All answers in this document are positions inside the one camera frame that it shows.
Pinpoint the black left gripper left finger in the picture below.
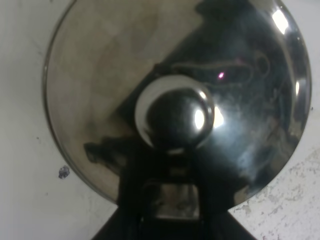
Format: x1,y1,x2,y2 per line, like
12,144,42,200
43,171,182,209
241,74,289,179
91,149,160,240

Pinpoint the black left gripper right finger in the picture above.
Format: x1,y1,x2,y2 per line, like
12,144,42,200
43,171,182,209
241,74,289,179
192,151,254,240

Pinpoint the stainless steel teapot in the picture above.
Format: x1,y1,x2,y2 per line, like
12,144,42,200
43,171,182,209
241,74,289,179
43,0,312,218

